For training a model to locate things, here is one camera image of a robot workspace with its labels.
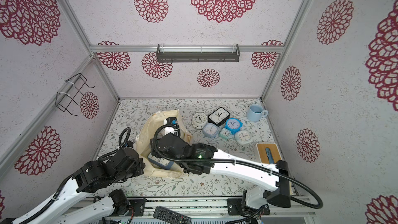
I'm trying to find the light blue mug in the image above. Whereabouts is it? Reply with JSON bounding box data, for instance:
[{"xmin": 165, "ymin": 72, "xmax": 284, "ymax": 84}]
[{"xmin": 246, "ymin": 104, "xmax": 268, "ymax": 122}]

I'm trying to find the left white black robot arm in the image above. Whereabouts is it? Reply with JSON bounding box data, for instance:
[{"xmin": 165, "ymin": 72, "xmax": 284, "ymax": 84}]
[{"xmin": 12, "ymin": 128, "xmax": 145, "ymax": 224}]

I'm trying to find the black wire wall rack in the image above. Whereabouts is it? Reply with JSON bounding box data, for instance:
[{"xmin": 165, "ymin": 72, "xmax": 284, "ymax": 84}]
[{"xmin": 55, "ymin": 73, "xmax": 95, "ymax": 116}]

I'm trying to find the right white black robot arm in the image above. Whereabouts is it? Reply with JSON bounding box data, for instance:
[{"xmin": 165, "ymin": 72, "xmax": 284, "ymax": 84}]
[{"xmin": 150, "ymin": 124, "xmax": 323, "ymax": 209}]

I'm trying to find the black square alarm clock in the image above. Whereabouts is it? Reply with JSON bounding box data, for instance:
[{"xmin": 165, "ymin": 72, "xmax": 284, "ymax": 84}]
[{"xmin": 208, "ymin": 107, "xmax": 230, "ymax": 127}]

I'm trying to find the mint green square alarm clock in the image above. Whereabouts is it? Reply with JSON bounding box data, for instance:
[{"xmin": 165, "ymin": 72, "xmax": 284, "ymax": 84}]
[{"xmin": 219, "ymin": 128, "xmax": 233, "ymax": 140}]

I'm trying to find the blue twin bell alarm clock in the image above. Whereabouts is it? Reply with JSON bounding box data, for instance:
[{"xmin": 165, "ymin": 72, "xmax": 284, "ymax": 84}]
[{"xmin": 225, "ymin": 118, "xmax": 243, "ymax": 135}]

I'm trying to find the white wooden top box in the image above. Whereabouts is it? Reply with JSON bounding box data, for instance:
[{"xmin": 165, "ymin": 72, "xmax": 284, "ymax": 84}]
[{"xmin": 255, "ymin": 143, "xmax": 283, "ymax": 164}]

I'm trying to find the large blue square alarm clock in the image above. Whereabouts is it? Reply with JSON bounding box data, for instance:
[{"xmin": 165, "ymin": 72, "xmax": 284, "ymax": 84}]
[{"xmin": 147, "ymin": 153, "xmax": 174, "ymax": 170}]

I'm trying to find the white round alarm clock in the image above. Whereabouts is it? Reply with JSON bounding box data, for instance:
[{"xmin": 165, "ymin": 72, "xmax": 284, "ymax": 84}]
[
  {"xmin": 234, "ymin": 130, "xmax": 252, "ymax": 146},
  {"xmin": 192, "ymin": 113, "xmax": 208, "ymax": 130}
]

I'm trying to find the black remote control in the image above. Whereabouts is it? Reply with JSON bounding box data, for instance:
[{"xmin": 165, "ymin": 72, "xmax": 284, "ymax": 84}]
[{"xmin": 153, "ymin": 206, "xmax": 192, "ymax": 224}]

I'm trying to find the light blue square alarm clock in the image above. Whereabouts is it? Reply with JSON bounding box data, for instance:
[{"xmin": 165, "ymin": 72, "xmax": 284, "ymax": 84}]
[{"xmin": 202, "ymin": 122, "xmax": 219, "ymax": 139}]

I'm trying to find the beige canvas tote bag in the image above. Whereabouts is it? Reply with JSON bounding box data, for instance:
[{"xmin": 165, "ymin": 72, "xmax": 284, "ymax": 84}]
[{"xmin": 135, "ymin": 110, "xmax": 193, "ymax": 179}]

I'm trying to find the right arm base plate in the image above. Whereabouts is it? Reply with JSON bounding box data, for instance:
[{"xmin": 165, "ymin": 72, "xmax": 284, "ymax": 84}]
[{"xmin": 227, "ymin": 197, "xmax": 271, "ymax": 217}]

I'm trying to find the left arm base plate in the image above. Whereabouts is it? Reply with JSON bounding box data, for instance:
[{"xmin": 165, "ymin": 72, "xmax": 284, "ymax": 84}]
[{"xmin": 125, "ymin": 199, "xmax": 147, "ymax": 217}]

